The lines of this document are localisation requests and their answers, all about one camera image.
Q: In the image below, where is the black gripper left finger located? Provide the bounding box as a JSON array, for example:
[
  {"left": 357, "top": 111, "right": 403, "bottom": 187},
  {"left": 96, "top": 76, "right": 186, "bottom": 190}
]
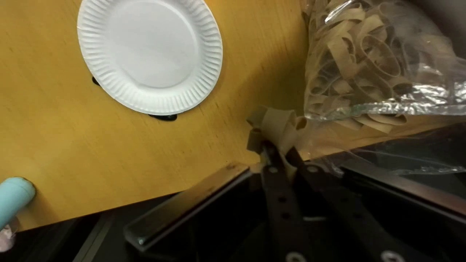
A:
[{"left": 248, "top": 129, "right": 313, "bottom": 262}]

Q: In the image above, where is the white paper plate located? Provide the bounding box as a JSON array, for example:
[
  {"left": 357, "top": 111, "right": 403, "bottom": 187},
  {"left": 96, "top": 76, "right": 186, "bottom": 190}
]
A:
[{"left": 77, "top": 0, "right": 223, "bottom": 117}]

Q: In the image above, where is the light blue water bottle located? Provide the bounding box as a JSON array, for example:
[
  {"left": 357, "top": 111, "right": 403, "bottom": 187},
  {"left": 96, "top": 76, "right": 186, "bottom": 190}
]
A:
[{"left": 0, "top": 178, "right": 36, "bottom": 229}]

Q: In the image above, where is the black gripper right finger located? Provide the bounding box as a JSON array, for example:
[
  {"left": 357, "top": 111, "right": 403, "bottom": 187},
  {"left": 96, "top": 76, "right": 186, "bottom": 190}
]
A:
[{"left": 287, "top": 149, "right": 428, "bottom": 262}]

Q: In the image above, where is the clear bag of rubber bands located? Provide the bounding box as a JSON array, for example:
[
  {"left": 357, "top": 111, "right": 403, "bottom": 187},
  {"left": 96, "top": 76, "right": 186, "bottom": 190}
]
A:
[{"left": 301, "top": 0, "right": 466, "bottom": 133}]

